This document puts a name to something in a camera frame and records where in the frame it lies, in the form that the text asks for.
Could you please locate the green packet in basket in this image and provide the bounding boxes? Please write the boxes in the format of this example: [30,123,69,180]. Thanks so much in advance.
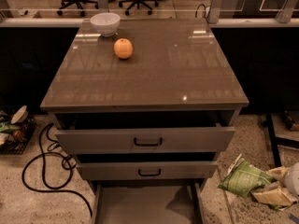
[0,121,21,133]

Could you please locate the small white bowl in basket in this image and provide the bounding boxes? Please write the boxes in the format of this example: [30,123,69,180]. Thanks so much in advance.
[11,105,28,124]

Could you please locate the top grey drawer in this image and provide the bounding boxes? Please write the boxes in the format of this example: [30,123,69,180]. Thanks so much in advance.
[56,110,235,154]

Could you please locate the black stand leg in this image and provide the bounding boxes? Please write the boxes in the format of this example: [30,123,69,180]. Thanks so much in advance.
[263,114,299,167]

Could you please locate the black cable loop behind cabinet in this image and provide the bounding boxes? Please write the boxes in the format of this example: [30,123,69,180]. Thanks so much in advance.
[194,3,210,20]

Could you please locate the black wire basket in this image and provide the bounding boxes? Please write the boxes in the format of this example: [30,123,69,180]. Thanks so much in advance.
[0,116,36,155]

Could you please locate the middle grey drawer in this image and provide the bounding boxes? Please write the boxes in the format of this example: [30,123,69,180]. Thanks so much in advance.
[78,152,217,181]

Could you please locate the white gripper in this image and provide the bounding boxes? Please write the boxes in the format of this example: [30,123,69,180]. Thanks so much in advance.
[251,162,299,207]

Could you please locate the bottom grey drawer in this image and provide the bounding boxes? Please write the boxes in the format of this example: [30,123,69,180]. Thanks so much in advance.
[91,181,206,224]

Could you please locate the grey drawer cabinet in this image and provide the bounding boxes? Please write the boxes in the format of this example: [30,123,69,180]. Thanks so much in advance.
[39,18,250,224]

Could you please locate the grey drawer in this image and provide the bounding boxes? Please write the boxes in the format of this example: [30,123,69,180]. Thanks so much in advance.
[78,152,217,181]
[56,110,235,154]
[91,181,206,224]

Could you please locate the orange fruit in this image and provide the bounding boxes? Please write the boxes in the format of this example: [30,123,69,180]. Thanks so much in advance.
[114,38,133,59]

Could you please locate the black floor cable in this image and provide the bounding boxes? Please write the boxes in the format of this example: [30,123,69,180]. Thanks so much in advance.
[21,122,93,217]

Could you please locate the black office chair left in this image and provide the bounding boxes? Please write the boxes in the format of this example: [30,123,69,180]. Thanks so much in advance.
[57,0,98,17]

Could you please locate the green jalapeno chip bag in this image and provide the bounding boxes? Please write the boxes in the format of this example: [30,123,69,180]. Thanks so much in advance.
[218,155,284,209]

